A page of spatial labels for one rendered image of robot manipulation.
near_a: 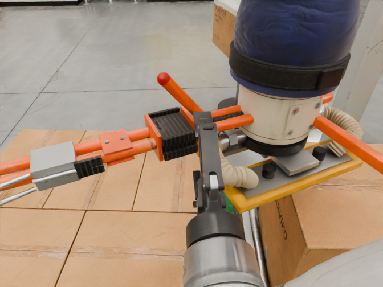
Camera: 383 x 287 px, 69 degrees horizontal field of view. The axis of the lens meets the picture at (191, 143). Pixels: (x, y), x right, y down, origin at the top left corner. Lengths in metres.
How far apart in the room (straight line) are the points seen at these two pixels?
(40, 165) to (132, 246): 0.73
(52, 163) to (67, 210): 0.87
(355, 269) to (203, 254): 0.15
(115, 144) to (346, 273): 0.40
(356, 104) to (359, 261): 1.77
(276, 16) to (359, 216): 0.55
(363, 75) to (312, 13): 1.42
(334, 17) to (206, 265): 0.40
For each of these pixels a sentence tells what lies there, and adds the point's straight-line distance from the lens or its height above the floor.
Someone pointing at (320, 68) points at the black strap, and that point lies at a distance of 0.53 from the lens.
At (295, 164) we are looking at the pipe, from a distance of 0.64.
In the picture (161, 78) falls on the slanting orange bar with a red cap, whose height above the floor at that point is 1.33.
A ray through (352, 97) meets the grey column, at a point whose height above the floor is 0.72.
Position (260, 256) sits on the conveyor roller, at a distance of 1.16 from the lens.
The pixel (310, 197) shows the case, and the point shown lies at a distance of 0.83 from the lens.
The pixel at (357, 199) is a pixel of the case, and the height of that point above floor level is 0.95.
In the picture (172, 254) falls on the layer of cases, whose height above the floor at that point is 0.54.
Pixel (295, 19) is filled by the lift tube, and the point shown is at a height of 1.42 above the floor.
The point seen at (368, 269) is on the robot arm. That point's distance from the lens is 0.23.
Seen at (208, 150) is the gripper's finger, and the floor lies 1.29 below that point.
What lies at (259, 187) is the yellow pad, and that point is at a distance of 0.60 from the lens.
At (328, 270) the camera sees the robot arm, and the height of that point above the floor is 1.32.
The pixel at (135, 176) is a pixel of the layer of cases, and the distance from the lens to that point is 1.43.
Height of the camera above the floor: 1.53
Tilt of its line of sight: 38 degrees down
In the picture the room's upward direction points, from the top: straight up
